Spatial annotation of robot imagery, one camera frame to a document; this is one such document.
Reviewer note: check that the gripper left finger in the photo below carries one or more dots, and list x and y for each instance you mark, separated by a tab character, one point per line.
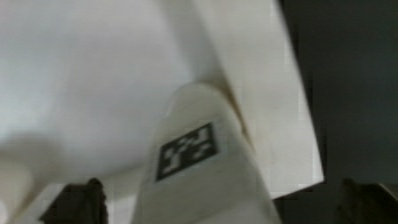
78	207

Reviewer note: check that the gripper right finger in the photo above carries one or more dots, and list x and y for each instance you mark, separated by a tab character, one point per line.
368	203

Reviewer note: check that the white table leg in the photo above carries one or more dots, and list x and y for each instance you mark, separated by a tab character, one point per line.
201	187

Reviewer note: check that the white square table top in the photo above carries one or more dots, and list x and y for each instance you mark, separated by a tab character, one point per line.
98	57

